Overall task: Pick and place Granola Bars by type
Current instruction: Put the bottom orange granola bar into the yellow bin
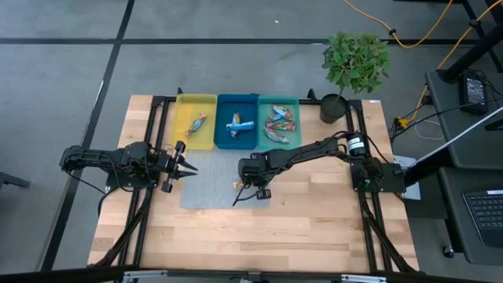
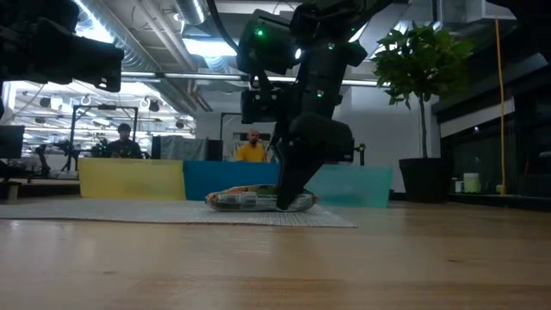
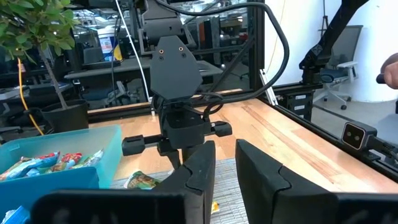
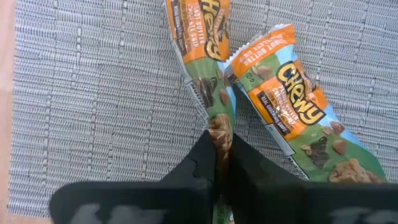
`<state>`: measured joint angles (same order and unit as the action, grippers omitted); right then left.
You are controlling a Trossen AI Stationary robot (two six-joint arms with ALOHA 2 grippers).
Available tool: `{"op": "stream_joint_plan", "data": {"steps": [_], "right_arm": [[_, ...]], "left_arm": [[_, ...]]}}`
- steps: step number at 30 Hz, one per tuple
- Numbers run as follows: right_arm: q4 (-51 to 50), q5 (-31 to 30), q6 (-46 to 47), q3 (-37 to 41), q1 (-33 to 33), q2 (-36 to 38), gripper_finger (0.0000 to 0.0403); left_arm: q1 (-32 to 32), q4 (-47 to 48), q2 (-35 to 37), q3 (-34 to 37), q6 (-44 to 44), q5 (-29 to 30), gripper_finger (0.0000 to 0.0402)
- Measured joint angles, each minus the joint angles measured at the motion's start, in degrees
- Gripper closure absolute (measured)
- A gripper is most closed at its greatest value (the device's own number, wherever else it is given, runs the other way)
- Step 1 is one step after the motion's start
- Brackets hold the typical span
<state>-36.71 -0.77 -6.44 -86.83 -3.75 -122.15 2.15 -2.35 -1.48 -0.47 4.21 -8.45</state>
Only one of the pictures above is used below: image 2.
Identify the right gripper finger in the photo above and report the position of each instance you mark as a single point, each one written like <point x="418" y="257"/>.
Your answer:
<point x="295" y="181"/>

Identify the red green granola bar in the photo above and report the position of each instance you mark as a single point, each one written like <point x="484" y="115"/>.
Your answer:
<point x="245" y="201"/>

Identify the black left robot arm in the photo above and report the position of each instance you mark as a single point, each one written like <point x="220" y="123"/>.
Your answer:
<point x="34" y="13"/>

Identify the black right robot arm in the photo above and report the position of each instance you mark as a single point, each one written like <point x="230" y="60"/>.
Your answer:
<point x="327" y="64"/>

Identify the black background robot arm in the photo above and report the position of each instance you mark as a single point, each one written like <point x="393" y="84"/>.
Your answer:
<point x="43" y="161"/>

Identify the black stand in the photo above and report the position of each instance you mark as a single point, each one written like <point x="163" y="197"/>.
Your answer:
<point x="361" y="155"/>

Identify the person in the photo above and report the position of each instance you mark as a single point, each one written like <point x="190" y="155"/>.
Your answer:
<point x="124" y="148"/>
<point x="251" y="153"/>

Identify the teal plastic bin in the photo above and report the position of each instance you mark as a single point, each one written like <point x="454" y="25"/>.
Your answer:
<point x="357" y="185"/>

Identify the dark blue plastic bin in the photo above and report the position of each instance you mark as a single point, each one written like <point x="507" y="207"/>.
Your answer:
<point x="232" y="174"/>

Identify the black monitor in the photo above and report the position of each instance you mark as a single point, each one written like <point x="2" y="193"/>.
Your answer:
<point x="10" y="142"/>

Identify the black plant pot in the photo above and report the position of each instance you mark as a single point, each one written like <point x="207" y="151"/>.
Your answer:
<point x="424" y="181"/>

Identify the long ceiling light strip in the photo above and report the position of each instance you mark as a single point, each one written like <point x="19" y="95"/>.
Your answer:
<point x="193" y="76"/>

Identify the grey covered box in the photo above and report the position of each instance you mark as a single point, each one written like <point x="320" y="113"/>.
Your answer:
<point x="181" y="148"/>

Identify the green leafy plant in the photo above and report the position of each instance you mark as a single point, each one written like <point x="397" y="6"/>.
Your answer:
<point x="422" y="64"/>

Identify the yellow plastic bin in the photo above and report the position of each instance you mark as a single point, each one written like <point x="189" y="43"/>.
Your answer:
<point x="129" y="178"/>

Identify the grey mesh mat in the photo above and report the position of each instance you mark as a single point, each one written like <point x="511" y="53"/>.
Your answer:
<point x="129" y="212"/>

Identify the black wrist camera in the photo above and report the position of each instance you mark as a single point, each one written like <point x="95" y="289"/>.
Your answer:
<point x="267" y="107"/>

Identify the corrugated silver duct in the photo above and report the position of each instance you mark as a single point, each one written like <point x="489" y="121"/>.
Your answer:
<point x="189" y="10"/>

